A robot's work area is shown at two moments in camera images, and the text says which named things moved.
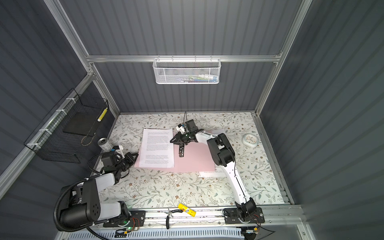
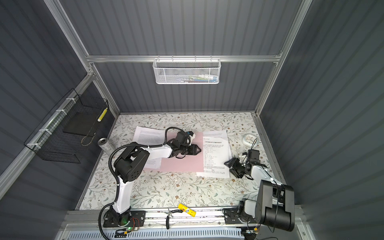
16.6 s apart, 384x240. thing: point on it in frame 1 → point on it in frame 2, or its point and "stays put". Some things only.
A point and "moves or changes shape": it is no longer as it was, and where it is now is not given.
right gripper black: x=180 y=139 → x=235 y=162
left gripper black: x=131 y=160 → x=194 y=149
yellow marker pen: x=188 y=210 stays put
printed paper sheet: x=157 y=151 moves or changes shape
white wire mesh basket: x=186 y=70 stays put
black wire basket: x=65 y=133 stays put
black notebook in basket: x=83 y=123 stays put
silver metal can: x=105 y=144 stays put
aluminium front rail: x=286 y=216 stays put
